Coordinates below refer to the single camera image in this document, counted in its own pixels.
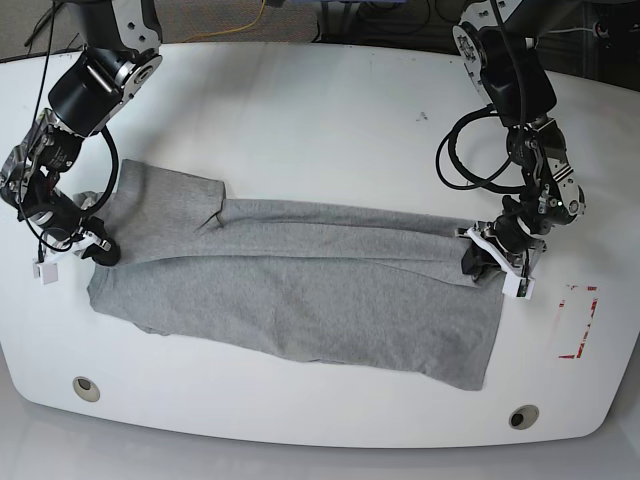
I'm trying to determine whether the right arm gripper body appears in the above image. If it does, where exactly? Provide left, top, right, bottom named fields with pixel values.
left=34, top=189, right=106, bottom=263

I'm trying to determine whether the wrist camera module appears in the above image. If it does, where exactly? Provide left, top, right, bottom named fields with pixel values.
left=502, top=273, right=535, bottom=300
left=33, top=260, right=59, bottom=285

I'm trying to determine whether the grey t-shirt with black lettering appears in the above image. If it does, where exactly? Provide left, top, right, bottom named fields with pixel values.
left=87, top=160, right=503, bottom=391

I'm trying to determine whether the right table cable grommet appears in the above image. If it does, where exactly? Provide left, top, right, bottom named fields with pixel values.
left=508, top=405, right=540, bottom=431

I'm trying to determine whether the left table cable grommet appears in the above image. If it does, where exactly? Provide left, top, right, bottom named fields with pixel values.
left=72, top=377, right=101, bottom=403

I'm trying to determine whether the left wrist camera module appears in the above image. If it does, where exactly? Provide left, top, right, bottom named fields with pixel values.
left=502, top=273, right=535, bottom=300

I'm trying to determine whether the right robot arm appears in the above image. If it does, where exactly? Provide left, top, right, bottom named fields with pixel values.
left=1, top=1, right=163, bottom=267

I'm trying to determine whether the yellow cable on floor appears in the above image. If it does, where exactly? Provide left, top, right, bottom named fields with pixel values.
left=182, top=0, right=266, bottom=45

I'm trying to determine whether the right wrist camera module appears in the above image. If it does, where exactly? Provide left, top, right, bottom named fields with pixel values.
left=33, top=260, right=59, bottom=285

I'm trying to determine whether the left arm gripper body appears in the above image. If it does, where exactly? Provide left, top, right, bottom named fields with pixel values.
left=454, top=222, right=546, bottom=278

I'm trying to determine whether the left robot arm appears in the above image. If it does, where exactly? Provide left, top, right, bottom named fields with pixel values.
left=437, top=1, right=586, bottom=298

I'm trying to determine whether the red tape rectangle marking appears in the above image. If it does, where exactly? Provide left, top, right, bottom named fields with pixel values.
left=553, top=285, right=599, bottom=360

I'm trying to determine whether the table cable grommet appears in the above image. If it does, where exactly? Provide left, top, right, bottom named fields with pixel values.
left=508, top=405, right=540, bottom=431
left=72, top=377, right=101, bottom=403

